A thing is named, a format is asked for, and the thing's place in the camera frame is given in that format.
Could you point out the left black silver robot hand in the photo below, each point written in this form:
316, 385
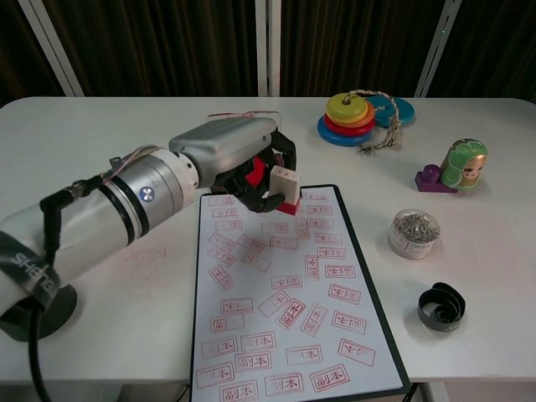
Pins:
226, 146

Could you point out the white red rubber stamp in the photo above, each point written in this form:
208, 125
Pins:
287, 184

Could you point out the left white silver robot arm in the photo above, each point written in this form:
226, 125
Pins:
84, 226

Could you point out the black clipboard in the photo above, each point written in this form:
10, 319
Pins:
374, 293

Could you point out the red ink pad clear lid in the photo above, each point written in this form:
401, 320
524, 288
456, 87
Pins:
256, 172

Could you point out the dark pleated curtain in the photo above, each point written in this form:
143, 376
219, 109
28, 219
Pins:
167, 42

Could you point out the white paper with red stamps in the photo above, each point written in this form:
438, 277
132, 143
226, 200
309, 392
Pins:
268, 276

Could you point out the teal wooden disc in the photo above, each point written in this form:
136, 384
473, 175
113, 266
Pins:
404, 113

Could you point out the purple toy block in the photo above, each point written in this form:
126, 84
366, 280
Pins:
429, 178

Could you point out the clear jar of metal clips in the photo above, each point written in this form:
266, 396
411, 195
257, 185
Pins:
413, 236

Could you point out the green matryoshka doll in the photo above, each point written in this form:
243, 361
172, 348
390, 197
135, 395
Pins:
460, 163

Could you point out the black coiled strip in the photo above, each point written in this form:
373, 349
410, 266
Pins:
437, 320

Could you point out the white upright frame post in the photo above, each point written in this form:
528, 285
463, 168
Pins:
268, 46

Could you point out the white slanted frame post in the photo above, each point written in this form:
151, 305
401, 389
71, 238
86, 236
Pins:
50, 46
439, 46

